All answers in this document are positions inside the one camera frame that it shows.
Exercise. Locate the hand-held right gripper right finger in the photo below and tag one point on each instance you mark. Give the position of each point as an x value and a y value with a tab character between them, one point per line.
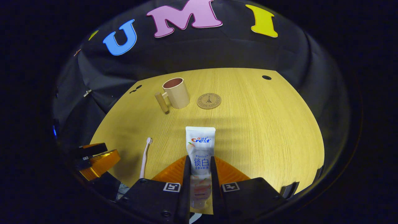
214	186

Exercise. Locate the black backdrop cloth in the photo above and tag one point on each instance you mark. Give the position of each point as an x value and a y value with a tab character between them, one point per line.
217	49

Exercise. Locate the white toothpaste tube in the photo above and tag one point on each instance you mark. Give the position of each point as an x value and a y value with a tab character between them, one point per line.
200	146

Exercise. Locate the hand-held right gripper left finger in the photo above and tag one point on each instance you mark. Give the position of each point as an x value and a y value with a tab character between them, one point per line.
187	186

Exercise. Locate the pink toothbrush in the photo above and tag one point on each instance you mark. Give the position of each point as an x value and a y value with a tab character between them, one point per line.
144	158

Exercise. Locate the beige cup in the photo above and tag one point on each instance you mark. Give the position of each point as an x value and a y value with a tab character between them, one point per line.
178	96

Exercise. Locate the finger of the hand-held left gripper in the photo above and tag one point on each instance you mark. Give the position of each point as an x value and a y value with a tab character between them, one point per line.
93	149
102	163

